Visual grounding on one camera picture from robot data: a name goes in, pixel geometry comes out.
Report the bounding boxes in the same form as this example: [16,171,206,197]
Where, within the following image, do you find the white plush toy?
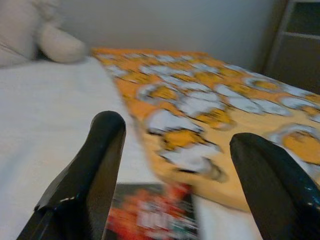
[22,0,88,64]

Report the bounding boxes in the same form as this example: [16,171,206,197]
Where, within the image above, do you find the yellow cartoon print blanket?
[90,47,320,214]

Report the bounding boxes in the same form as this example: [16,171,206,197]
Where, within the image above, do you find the white bed sheet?
[0,56,261,240]

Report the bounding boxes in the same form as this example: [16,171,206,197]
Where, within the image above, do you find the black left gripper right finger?
[229,132,320,240]

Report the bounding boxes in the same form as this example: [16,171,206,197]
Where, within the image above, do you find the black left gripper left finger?
[16,110,127,240]

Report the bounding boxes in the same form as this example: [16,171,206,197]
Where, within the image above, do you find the beige pillow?
[0,0,36,69]

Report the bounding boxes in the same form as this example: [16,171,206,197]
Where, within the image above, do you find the dark shelf unit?
[263,0,320,84]

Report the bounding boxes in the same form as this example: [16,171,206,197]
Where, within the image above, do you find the dark red cover book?
[105,183,201,240]

